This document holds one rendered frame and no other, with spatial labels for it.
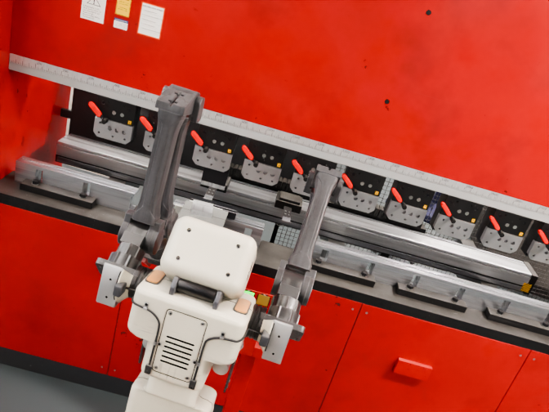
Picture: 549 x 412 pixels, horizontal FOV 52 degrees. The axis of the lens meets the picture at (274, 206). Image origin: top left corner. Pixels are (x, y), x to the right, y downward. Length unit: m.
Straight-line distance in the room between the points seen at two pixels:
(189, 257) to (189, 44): 1.01
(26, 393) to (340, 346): 1.40
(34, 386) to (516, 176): 2.23
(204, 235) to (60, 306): 1.37
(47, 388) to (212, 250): 1.65
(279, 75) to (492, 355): 1.45
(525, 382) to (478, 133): 1.11
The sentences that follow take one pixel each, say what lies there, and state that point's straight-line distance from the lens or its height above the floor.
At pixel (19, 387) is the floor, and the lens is 2.85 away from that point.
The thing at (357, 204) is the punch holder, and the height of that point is 1.20.
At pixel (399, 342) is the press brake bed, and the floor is 0.69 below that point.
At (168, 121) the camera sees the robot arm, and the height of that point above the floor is 1.56.
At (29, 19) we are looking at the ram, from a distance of 2.32.
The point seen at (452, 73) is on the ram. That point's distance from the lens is 2.14.
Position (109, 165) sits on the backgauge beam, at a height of 0.94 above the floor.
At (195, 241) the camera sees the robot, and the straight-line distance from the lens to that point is 1.34.
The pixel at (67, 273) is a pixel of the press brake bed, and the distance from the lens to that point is 2.51.
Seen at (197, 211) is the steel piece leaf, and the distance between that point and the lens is 2.22.
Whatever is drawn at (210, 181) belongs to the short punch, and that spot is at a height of 1.11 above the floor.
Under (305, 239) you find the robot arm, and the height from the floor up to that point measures 1.34.
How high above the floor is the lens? 2.02
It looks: 24 degrees down
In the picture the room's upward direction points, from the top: 17 degrees clockwise
